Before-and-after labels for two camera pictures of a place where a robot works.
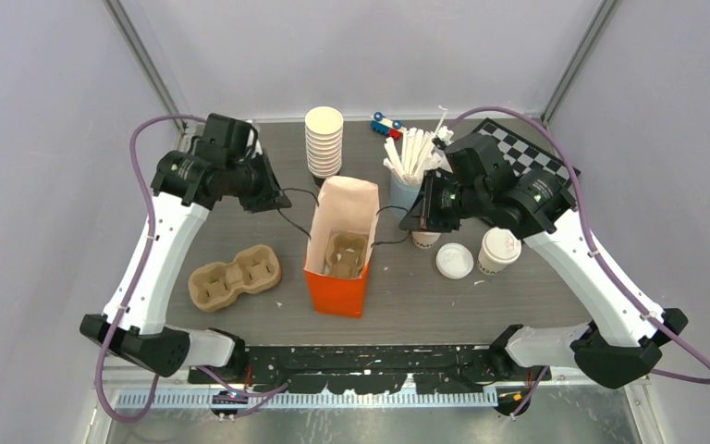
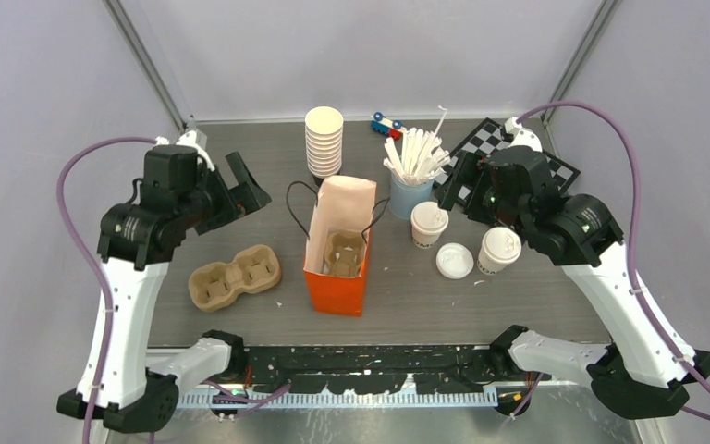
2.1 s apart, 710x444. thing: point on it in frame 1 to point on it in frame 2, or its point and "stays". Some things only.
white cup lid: (501, 246) stays
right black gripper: (422, 215) to (478, 174)
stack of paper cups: (324, 128) stays
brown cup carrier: (345, 252) stays
